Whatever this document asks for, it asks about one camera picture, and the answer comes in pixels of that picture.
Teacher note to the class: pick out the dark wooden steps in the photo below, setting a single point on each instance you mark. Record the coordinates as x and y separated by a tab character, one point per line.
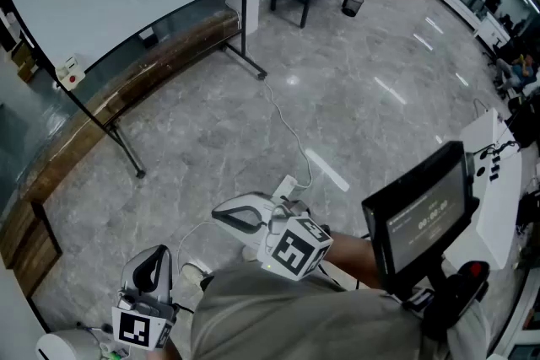
29	248

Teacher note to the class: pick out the white round appliance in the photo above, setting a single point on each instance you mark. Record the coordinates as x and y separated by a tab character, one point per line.
67	345

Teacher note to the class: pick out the person's right forearm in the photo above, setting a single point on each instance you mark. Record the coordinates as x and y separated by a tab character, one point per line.
354	257

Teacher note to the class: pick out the white marker holder tray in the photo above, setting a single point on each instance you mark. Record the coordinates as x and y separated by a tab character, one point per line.
69	73

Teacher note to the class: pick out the person's left forearm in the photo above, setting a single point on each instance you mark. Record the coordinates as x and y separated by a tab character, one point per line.
171	350

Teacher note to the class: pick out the white table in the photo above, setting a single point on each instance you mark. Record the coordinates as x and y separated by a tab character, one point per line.
498	198

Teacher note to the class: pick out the person's right white shoe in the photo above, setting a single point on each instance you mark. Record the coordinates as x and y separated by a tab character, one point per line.
250	254

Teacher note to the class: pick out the person's left white shoe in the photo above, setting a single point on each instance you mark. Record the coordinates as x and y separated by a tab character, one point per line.
195	273

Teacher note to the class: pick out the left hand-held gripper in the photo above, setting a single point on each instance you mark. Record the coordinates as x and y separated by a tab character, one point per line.
135	329

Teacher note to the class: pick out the black monitor mount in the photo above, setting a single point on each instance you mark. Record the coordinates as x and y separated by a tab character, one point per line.
460	299

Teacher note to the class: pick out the white power strip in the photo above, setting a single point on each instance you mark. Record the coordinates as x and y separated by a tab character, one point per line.
287	185

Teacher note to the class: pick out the person's white shoe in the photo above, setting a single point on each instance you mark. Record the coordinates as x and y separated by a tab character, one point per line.
195	273
250	254

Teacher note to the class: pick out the person's olive shirt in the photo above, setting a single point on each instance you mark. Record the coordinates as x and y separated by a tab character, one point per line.
295	316

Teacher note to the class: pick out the wooden platform edge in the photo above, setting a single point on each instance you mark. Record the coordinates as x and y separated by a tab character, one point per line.
169	55

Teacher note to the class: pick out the black chest-mounted monitor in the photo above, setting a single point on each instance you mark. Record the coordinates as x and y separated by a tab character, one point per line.
422	223

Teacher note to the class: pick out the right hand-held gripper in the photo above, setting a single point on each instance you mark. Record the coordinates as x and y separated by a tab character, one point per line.
291	253

